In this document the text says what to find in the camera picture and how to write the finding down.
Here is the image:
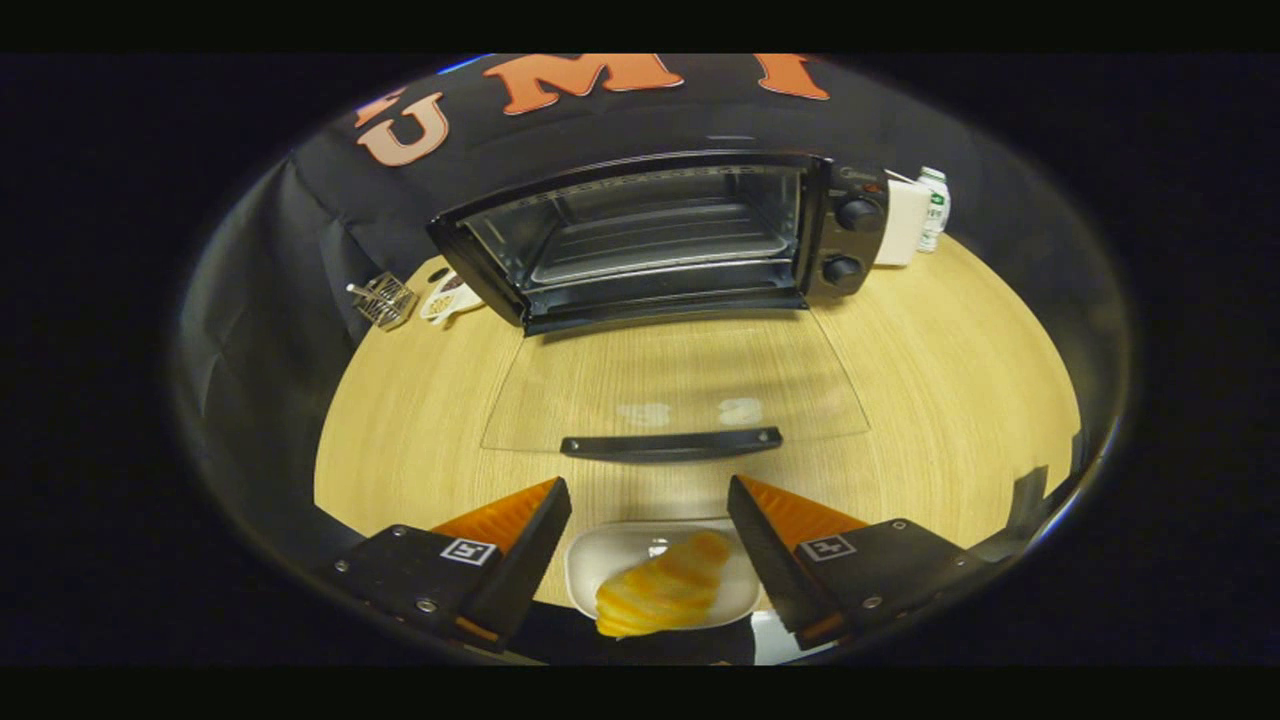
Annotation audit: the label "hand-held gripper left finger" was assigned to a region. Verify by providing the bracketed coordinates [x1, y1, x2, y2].
[318, 476, 574, 653]

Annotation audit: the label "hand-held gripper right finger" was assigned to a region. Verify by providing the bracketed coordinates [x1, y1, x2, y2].
[727, 474, 1003, 652]

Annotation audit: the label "yellow croissant bread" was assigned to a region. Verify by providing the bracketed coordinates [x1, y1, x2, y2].
[595, 530, 732, 639]

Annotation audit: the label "black toaster oven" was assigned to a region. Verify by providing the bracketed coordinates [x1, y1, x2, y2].
[428, 150, 891, 336]

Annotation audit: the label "metal oven tray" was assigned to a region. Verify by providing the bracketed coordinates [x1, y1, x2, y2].
[530, 200, 793, 293]

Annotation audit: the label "white plate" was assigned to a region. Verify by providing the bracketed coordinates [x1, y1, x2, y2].
[563, 518, 764, 632]

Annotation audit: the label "green and white bottle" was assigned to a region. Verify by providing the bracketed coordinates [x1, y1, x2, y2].
[917, 166, 952, 254]

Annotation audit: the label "small metal wire rack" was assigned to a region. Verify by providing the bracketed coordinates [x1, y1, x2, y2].
[345, 271, 419, 332]

